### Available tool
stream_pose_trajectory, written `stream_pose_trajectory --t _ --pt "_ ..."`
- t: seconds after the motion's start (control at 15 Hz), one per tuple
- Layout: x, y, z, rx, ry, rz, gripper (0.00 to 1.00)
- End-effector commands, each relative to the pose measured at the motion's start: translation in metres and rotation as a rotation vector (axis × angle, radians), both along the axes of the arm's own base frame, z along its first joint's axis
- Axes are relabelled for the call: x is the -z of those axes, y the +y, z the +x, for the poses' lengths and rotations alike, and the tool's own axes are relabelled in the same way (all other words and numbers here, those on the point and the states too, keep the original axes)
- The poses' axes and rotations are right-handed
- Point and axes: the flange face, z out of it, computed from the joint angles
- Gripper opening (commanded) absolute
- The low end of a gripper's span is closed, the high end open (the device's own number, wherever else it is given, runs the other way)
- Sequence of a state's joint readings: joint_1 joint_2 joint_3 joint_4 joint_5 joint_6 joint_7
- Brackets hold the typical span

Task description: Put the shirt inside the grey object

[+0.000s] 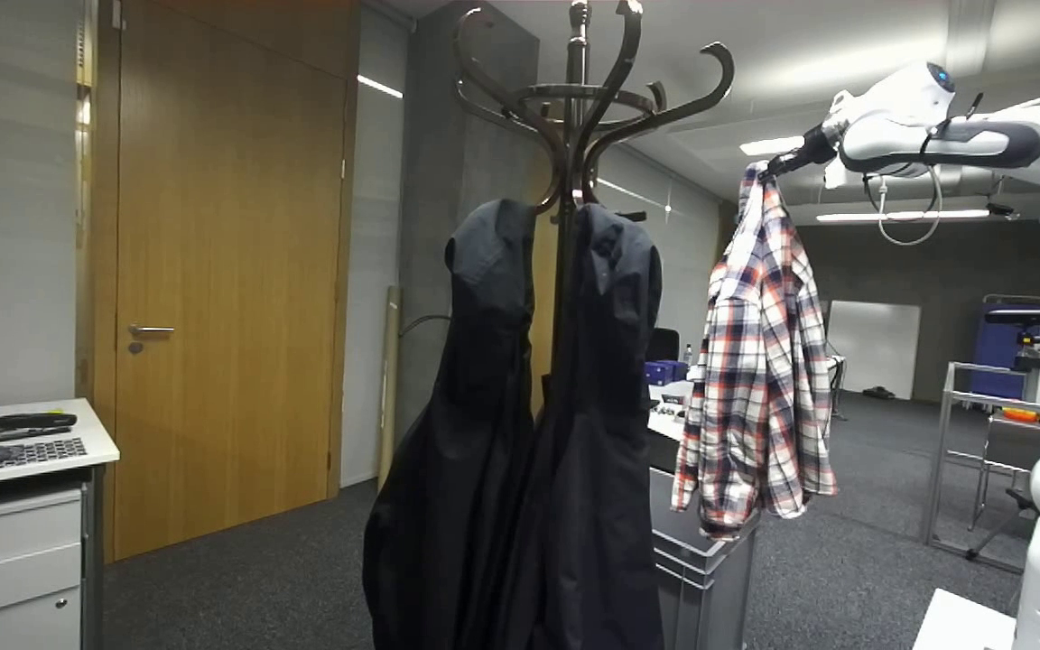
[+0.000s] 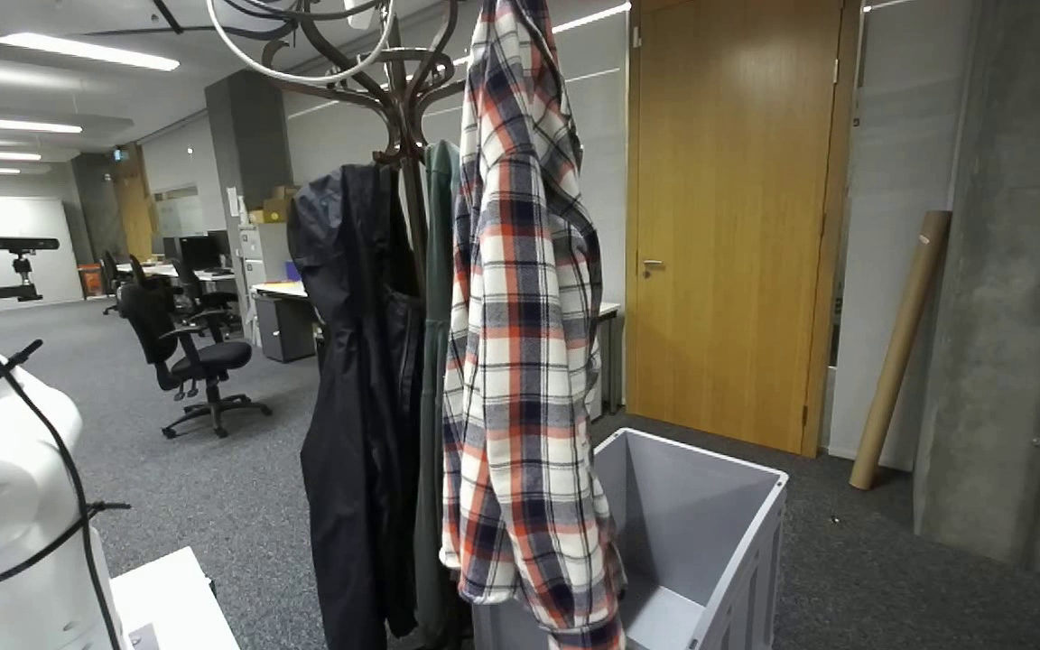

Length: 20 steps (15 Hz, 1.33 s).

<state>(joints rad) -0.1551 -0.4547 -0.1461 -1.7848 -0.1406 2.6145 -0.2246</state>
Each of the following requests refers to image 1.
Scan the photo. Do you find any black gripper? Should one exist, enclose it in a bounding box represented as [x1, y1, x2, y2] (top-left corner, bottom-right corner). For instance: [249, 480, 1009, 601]
[761, 124, 844, 184]

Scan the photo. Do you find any plaid flannel shirt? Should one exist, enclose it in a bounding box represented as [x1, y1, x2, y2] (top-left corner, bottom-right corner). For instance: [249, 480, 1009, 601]
[667, 165, 843, 543]

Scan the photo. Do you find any bright ceiling light panel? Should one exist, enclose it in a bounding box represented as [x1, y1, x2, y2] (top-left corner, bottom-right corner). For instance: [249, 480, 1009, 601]
[737, 130, 808, 161]
[814, 207, 996, 229]

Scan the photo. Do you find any white whiteboard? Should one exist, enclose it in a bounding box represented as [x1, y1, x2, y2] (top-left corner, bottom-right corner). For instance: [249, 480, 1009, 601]
[824, 297, 923, 400]

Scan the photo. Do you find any dark bentwood coat rack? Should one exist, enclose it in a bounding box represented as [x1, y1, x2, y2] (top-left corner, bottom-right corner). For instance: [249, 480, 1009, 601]
[456, 0, 742, 374]

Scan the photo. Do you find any white office desk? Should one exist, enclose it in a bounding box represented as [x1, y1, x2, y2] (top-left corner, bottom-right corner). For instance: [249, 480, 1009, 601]
[644, 378, 694, 448]

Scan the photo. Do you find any blue equipment cart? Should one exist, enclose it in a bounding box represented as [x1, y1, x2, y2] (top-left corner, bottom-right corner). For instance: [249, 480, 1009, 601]
[974, 288, 1040, 374]

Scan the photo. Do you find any dark blue-grey jacket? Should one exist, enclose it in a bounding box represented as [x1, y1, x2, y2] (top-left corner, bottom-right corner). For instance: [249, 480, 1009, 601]
[489, 199, 667, 650]

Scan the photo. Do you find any long linear ceiling light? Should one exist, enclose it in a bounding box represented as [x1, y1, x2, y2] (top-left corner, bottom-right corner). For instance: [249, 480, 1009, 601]
[355, 71, 407, 106]

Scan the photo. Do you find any grey plastic crate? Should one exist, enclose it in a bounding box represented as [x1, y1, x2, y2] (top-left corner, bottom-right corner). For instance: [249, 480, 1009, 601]
[647, 462, 766, 650]

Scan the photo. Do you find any dark green jacket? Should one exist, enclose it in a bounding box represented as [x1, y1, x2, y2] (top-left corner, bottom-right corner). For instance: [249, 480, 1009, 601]
[363, 194, 548, 650]

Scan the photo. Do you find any white flat board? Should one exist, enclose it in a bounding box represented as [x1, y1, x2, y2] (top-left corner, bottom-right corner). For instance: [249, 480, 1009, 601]
[911, 584, 1022, 650]

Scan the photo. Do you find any wooden door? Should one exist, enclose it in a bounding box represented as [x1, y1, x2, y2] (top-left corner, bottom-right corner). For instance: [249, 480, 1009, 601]
[93, 0, 365, 566]

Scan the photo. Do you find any small black device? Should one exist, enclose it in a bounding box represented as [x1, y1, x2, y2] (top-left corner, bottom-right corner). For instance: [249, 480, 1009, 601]
[0, 408, 81, 444]

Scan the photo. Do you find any dark computer keyboard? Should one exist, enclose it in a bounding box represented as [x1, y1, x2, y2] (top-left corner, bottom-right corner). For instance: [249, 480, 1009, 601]
[0, 435, 91, 485]

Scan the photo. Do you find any white drawer cabinet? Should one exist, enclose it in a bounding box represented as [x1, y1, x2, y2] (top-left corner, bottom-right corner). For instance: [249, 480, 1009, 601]
[0, 395, 122, 650]

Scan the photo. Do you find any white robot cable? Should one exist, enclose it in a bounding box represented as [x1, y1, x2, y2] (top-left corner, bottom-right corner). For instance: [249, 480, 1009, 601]
[861, 165, 946, 253]

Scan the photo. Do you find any metal frame table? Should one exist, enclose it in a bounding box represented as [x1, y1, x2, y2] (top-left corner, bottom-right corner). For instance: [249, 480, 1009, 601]
[921, 359, 1040, 562]

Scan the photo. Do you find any silver door handle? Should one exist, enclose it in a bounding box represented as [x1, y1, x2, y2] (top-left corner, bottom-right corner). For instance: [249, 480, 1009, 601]
[122, 320, 176, 359]

